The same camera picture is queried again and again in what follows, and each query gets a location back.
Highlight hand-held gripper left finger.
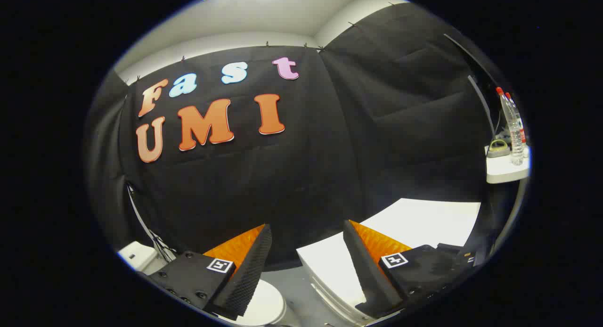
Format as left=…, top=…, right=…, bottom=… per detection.
left=141, top=224, right=273, bottom=321

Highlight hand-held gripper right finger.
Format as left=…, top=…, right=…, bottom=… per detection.
left=342, top=219, right=474, bottom=319

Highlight white toilet lid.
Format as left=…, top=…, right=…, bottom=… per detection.
left=226, top=279, right=287, bottom=327

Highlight white toilet tank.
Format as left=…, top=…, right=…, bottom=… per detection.
left=117, top=241, right=161, bottom=273

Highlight white drawer cabinet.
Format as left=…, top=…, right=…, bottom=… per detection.
left=296, top=198, right=482, bottom=325

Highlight black backdrop cloth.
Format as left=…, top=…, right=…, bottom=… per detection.
left=85, top=2, right=500, bottom=271

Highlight white side shelf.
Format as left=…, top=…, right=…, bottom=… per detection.
left=485, top=146, right=531, bottom=184

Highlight grey tape roll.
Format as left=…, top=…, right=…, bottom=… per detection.
left=487, top=139, right=511, bottom=158

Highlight clear red-capped water bottle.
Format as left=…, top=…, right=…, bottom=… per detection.
left=496, top=87, right=524, bottom=166
left=505, top=92, right=528, bottom=158

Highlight black wall cables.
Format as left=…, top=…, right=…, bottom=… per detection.
left=126, top=183, right=177, bottom=262

